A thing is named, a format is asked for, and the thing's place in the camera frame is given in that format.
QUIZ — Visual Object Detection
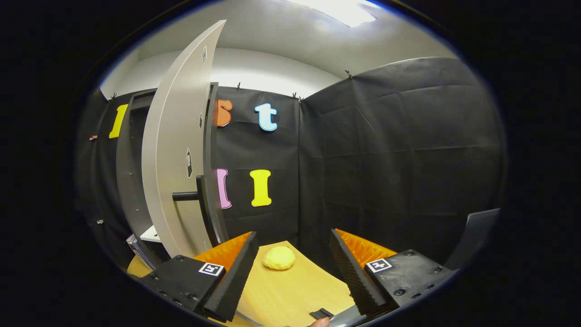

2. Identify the white cabinet shelf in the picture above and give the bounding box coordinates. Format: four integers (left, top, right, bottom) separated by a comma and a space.
139, 225, 161, 243

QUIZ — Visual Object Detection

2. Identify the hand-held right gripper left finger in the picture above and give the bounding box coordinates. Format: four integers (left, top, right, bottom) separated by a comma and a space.
138, 231, 260, 323

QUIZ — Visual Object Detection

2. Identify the beige cabinet door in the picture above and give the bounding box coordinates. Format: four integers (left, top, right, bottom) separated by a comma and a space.
141, 19, 227, 258

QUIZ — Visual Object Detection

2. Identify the yellow lumpy object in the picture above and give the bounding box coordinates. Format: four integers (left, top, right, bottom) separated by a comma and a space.
262, 246, 296, 271

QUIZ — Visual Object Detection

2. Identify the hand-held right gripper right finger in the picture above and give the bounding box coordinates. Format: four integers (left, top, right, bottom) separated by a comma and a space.
329, 228, 456, 318

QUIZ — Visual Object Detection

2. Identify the dark grey cabinet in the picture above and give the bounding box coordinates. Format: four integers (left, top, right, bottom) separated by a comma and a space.
115, 82, 230, 268

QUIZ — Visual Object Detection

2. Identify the ceiling light panel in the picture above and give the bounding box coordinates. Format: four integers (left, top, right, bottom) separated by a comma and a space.
288, 0, 378, 28

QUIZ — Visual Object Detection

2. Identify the black backdrop cloth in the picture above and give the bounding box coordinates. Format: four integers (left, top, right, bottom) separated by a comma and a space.
75, 57, 507, 273

